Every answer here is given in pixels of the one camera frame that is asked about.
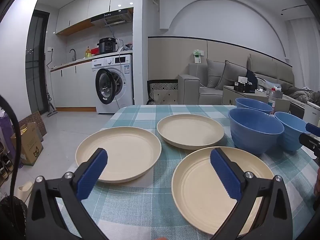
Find grey blanket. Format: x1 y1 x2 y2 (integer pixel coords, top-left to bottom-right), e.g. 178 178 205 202
282 82 320 103

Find black box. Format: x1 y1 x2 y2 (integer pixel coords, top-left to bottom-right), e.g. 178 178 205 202
234 82 257 93

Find teal checked tablecloth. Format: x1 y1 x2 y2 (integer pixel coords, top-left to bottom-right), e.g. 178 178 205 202
60 104 319 240

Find grey cushion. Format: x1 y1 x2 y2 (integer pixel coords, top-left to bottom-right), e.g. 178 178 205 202
216 60 248 90
206 59 227 88

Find shoe rack with shoes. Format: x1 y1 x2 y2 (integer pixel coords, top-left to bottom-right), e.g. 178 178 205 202
0 152 13 180

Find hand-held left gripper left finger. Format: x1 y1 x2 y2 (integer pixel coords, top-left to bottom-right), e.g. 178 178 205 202
25 148 108 240

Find cream slippers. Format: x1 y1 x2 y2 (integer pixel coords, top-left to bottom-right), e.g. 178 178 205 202
17 181 34 203

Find black plastic bag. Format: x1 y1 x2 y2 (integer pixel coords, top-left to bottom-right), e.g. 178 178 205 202
0 195 28 240

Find cardboard box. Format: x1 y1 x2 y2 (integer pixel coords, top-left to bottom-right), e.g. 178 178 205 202
10 122 44 167

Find cream plate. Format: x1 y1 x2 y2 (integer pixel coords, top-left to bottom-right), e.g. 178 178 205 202
157 114 225 150
75 127 162 183
171 146 275 237

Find grey sofa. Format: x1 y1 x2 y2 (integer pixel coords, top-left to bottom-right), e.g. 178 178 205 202
178 54 320 105

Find white kitchen cabinets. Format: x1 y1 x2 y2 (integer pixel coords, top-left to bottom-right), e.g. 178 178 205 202
55 0 135 35
50 61 97 112

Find beige side cabinet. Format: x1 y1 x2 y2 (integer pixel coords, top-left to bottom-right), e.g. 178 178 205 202
222 86 292 113

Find blue bowl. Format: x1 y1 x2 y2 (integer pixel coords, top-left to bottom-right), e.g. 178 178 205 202
235 98 273 115
274 112 309 152
228 108 285 155

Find black pressure cooker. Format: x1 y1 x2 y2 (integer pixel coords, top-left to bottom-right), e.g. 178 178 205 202
97 37 118 54

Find white washing machine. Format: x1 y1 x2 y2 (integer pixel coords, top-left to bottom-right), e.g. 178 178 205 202
91 54 134 114

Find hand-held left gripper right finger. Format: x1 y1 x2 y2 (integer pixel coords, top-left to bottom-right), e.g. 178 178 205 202
210 147 293 240

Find purple bag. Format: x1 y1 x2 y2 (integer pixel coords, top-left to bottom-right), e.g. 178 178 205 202
0 110 15 160

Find white floor appliance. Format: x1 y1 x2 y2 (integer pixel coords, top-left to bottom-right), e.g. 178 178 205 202
304 101 320 128

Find black patterned chair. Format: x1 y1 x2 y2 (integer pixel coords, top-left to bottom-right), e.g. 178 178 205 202
147 79 179 105

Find white upper kitchen cabinets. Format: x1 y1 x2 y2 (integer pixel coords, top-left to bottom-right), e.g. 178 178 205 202
55 0 135 35

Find clear plastic bottle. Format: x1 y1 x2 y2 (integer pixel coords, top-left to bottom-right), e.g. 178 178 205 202
267 87 277 114

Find dark glass door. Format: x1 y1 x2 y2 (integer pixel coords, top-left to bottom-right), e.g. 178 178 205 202
25 9 50 117

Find range hood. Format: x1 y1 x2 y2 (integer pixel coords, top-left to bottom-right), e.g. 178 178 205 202
90 8 134 28

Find dark bag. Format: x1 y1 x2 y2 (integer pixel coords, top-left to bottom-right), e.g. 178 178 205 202
246 69 258 90

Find brown patterned board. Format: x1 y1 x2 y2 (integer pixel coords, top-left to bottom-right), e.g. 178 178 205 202
19 111 47 137

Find white lower kitchen cabinets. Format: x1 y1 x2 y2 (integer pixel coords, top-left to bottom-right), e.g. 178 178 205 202
50 61 97 112

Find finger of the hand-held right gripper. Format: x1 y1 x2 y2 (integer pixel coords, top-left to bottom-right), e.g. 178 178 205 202
305 123 320 137
299 132 320 160

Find floor mop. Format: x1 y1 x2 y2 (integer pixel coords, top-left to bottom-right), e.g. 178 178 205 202
46 75 58 117

